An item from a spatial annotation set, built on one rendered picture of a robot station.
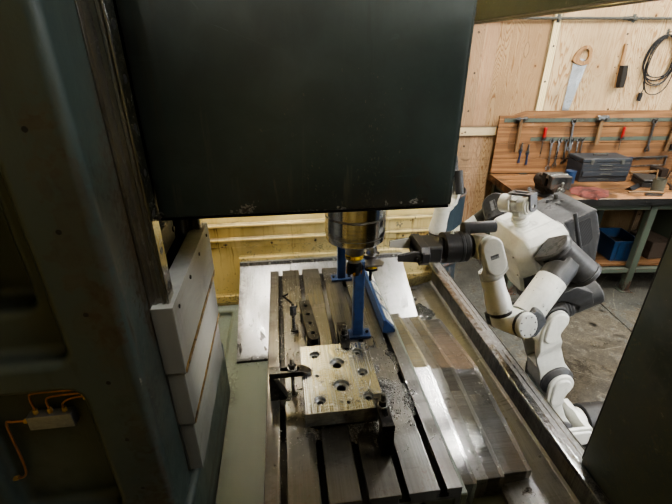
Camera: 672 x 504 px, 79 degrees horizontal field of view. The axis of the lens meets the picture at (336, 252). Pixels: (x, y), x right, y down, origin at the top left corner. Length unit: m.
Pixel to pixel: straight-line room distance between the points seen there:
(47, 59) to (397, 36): 0.57
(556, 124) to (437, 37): 3.32
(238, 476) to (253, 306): 0.83
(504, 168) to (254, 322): 2.80
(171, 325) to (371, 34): 0.71
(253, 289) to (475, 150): 2.58
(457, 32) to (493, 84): 3.05
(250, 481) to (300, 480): 0.39
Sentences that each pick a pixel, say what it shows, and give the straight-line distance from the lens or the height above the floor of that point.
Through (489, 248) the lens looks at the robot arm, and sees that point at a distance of 1.17.
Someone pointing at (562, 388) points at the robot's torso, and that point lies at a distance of 2.04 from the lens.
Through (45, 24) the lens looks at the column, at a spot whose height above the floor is 1.92.
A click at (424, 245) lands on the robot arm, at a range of 1.11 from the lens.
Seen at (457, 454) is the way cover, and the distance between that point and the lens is 1.51.
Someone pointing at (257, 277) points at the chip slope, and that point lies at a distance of 2.19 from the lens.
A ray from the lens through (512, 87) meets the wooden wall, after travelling 4.03.
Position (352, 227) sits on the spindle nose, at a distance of 0.99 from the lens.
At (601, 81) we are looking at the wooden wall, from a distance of 4.38.
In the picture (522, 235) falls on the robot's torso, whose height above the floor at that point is 1.33.
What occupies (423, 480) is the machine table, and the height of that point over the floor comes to 0.90.
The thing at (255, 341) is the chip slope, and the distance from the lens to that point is 2.00.
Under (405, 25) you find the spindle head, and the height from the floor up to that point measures 1.93.
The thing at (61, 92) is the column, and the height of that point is 1.84.
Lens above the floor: 1.89
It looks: 26 degrees down
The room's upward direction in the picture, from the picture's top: straight up
